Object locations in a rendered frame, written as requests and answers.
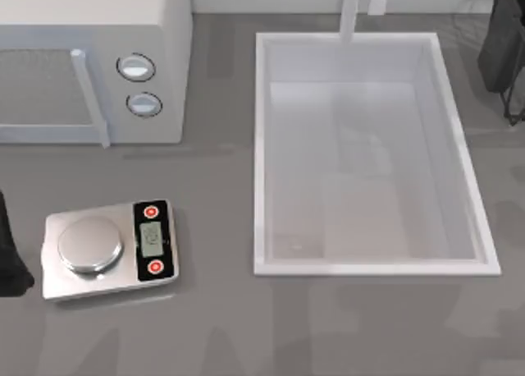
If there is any microwave door handle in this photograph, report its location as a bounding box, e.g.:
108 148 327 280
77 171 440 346
70 48 112 149

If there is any tall white tap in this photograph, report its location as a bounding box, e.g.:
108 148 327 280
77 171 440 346
338 0 387 44

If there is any white sink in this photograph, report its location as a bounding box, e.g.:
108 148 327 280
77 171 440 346
253 31 502 277

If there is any pale microwave oven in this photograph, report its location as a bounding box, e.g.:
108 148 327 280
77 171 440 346
0 0 194 147

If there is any microwave knob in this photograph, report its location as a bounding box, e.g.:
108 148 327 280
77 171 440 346
125 91 163 118
116 53 157 83

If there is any silver kitchen scale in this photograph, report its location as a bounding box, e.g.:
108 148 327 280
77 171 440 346
40 199 180 303

